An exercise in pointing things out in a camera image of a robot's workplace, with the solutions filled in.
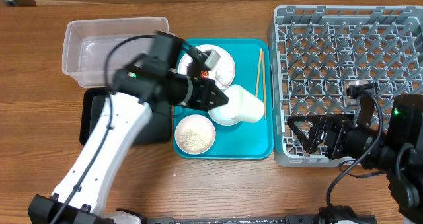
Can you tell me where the pink small bowl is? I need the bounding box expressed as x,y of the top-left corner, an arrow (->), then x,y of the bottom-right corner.
174,114 -> 216,155

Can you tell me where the white cup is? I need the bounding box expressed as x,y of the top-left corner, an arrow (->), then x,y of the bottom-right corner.
218,85 -> 264,123

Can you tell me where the black tray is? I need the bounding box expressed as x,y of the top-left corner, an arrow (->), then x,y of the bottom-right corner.
79,88 -> 173,145

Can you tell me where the right wooden chopstick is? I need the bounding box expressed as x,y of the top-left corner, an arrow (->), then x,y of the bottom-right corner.
262,51 -> 267,120

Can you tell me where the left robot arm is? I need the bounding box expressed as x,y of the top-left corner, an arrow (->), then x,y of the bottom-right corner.
28,31 -> 228,223

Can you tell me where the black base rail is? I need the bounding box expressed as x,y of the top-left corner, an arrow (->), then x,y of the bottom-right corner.
105,205 -> 377,224

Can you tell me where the white plate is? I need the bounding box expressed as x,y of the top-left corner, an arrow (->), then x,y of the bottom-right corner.
196,44 -> 235,90

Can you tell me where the red snack wrapper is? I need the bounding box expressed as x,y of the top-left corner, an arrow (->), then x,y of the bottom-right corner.
187,62 -> 209,78

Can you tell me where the grey dishwasher rack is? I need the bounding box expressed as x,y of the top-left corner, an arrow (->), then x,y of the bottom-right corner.
268,5 -> 422,167

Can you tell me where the clear plastic bin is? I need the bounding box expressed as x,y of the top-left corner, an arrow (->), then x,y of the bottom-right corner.
62,17 -> 169,88

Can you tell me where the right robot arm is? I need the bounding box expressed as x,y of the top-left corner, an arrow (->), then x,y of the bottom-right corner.
287,93 -> 422,223

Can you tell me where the left wooden chopstick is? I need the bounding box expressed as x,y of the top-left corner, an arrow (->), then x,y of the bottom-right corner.
255,48 -> 263,98

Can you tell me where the grey bowl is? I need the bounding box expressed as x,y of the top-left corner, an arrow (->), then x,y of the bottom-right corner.
208,108 -> 240,126

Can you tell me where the wooden chopstick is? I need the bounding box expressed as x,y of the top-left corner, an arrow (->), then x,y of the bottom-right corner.
255,48 -> 263,98
262,51 -> 267,120

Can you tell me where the teal serving tray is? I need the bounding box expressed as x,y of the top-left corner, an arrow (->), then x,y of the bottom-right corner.
173,38 -> 274,159

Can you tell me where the crumpled white tissue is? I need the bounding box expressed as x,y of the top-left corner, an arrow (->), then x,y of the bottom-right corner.
215,65 -> 233,87

